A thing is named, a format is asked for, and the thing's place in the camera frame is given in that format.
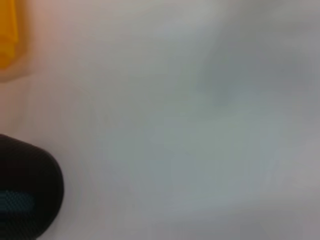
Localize black mesh pen holder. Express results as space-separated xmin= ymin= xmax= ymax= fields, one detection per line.
xmin=0 ymin=133 xmax=65 ymax=240

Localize yellow plastic bin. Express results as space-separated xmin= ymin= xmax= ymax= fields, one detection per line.
xmin=0 ymin=0 xmax=19 ymax=70

